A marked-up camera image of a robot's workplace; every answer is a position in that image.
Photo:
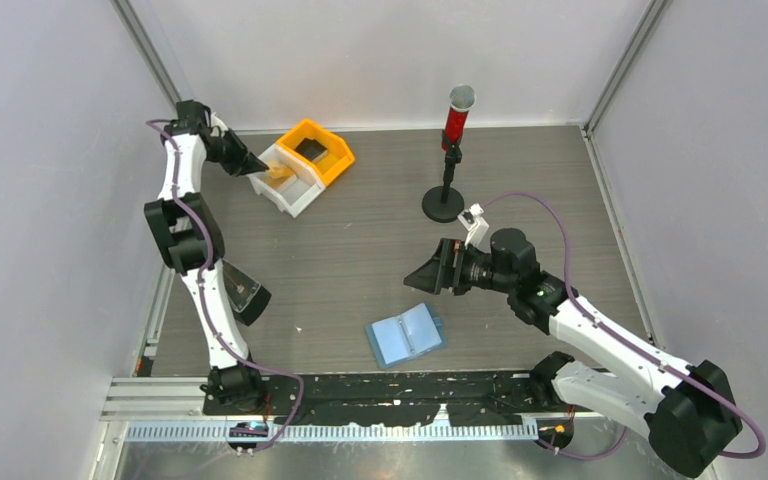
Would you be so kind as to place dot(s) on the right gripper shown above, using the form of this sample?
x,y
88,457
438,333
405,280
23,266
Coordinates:
x,y
444,270

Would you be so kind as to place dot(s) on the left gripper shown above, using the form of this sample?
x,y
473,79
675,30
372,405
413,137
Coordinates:
x,y
244,162

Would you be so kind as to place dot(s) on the black card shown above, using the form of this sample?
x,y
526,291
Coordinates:
x,y
311,150

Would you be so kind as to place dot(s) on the blue leather card holder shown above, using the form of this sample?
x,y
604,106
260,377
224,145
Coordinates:
x,y
407,336

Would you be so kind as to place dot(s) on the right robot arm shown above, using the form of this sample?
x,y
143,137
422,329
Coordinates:
x,y
685,411

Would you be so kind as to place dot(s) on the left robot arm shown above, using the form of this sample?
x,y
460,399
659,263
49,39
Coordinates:
x,y
190,243

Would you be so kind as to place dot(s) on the clear plastic holder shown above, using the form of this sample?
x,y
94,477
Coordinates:
x,y
248,298

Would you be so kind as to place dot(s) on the white plastic bin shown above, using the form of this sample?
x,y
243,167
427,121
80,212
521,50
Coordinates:
x,y
298,196

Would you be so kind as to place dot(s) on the orange plastic bin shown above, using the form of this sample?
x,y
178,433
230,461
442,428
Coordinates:
x,y
339,158

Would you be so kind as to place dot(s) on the red microphone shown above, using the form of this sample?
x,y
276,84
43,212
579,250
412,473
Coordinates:
x,y
462,98

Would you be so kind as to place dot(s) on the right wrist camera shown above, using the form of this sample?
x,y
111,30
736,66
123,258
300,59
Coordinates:
x,y
472,219

